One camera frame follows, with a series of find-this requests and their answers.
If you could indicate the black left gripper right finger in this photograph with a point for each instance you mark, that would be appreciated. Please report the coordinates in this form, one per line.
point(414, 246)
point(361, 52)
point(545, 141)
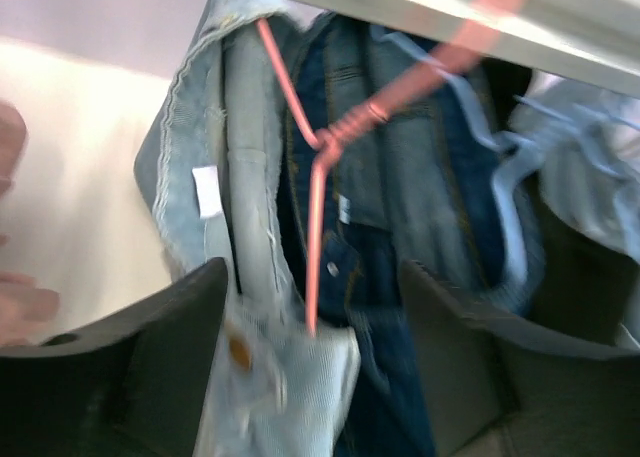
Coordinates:
point(495, 384)

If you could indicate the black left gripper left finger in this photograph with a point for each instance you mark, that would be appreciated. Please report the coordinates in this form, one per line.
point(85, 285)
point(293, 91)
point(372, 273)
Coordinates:
point(130, 384)

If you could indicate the light blue denim skirt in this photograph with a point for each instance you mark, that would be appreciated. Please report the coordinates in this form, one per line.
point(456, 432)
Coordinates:
point(209, 172)

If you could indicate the pink wire hanger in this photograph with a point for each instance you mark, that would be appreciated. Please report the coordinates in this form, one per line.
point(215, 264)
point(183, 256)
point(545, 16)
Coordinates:
point(475, 36)

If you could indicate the dark blue denim skirt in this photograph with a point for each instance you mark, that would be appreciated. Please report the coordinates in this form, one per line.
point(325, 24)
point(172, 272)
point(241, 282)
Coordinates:
point(416, 188)

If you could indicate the blue hanger of pale denim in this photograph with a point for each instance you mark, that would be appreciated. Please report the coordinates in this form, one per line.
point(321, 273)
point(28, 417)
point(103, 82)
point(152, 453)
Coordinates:
point(556, 120)

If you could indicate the pale blue denim garment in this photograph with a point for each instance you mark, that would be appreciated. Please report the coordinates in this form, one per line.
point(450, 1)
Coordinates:
point(603, 208)

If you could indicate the light blue wire hanger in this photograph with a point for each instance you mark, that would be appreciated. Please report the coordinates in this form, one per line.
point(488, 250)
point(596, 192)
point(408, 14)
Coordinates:
point(504, 180)

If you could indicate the aluminium hanging rail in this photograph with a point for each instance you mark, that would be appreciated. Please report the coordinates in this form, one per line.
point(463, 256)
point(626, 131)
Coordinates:
point(593, 41)

